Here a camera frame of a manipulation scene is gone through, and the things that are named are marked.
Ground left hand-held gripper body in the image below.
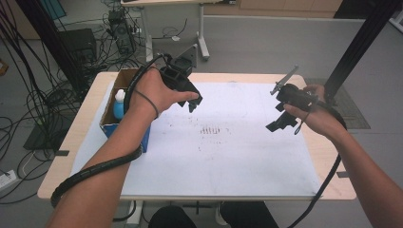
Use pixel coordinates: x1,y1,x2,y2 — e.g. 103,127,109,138
159,44,202,95

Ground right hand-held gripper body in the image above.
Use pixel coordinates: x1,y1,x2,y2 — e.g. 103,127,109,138
270,65,319,112

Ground blue bottle with white cap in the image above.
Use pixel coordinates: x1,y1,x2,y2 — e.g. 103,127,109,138
112,88,127,121

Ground blue and brown cardboard box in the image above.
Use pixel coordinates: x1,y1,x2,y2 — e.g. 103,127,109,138
99,68,152,154

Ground person's left hand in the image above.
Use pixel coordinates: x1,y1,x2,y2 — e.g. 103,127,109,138
127,66,201,121

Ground person's right hand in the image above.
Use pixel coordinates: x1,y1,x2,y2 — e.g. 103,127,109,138
282,83,348,143

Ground thin black wrist band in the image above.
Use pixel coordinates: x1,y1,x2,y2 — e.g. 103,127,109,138
134,89,160,120

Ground white desk with legs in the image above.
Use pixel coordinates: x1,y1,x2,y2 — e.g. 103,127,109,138
120,0,238,64

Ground grey floor mat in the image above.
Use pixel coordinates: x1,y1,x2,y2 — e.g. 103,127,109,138
303,77,371,130

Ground white paper sheet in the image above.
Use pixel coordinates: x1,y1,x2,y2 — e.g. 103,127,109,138
70,80,321,198

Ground black computer tower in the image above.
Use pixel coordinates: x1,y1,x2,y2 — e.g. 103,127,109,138
108,9,137,55

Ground person's legs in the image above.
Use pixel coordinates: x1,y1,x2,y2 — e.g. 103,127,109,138
147,200,280,228

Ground black equipment box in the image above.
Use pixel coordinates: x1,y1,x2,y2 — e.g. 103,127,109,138
58,28,98,65

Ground black floor mat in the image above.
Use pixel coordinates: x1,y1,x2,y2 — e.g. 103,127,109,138
23,122,74,152

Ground white power strip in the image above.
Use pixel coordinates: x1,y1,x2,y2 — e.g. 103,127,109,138
0,169,17,192

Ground black gripper wrist strap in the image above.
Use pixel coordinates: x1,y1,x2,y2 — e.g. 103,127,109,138
294,111,311,136

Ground black sleeved cable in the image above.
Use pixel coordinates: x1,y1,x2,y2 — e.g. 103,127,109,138
286,99,348,228
49,52,174,209

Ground black metal frame post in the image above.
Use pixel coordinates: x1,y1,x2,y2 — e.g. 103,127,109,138
324,0,403,100
14,0,87,93

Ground tangle of black floor cables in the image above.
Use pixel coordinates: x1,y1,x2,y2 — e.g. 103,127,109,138
0,0,150,205

